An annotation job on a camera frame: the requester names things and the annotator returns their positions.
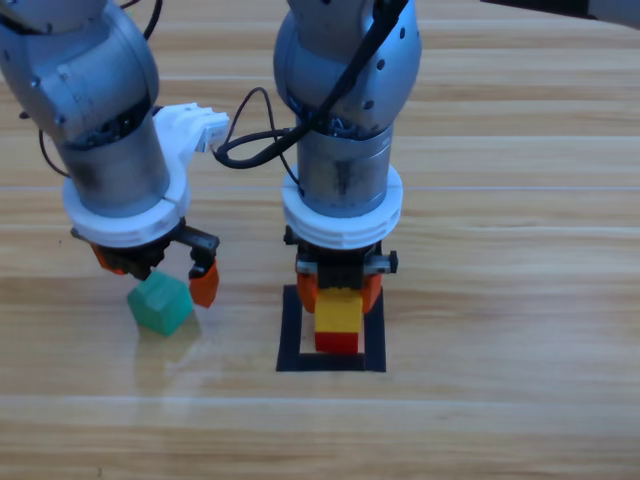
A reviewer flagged green cube block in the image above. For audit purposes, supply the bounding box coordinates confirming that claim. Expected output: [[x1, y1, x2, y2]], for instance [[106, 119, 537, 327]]
[[126, 271, 194, 337]]

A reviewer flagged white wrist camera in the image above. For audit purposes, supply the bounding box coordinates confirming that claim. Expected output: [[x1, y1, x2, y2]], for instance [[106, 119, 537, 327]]
[[152, 102, 231, 169]]

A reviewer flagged black tape square outline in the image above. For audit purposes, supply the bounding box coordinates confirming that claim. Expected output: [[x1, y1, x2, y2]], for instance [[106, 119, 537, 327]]
[[275, 284, 387, 374]]

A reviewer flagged red cube block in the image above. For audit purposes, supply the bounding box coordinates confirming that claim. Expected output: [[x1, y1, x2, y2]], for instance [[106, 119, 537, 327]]
[[313, 330, 361, 354]]

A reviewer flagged yellow cube block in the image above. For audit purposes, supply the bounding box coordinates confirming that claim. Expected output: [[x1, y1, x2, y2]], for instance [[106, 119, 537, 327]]
[[313, 287, 363, 335]]

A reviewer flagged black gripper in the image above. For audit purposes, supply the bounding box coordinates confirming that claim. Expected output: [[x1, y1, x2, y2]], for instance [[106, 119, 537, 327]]
[[69, 217, 221, 310], [283, 224, 400, 315]]

